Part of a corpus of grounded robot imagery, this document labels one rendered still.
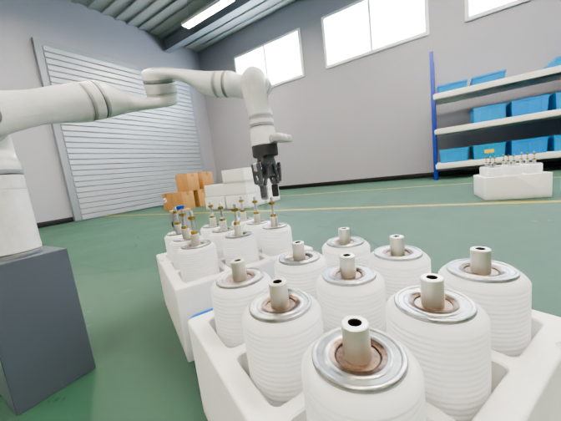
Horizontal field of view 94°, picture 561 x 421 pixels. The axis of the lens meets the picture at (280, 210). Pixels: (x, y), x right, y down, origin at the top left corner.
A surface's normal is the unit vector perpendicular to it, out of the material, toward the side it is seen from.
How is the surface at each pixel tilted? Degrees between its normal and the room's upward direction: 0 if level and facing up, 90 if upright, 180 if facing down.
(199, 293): 90
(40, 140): 90
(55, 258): 90
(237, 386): 0
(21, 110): 91
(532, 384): 0
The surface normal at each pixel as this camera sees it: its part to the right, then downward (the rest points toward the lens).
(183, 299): 0.52, 0.06
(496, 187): -0.42, 0.18
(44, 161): 0.84, -0.03
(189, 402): -0.12, -0.98
